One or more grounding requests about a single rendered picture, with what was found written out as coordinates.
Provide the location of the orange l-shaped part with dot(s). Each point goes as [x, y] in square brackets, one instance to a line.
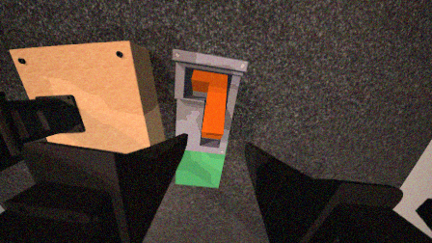
[215, 85]

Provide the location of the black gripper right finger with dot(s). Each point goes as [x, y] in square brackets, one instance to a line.
[294, 205]

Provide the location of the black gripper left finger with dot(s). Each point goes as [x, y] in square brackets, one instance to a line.
[137, 181]

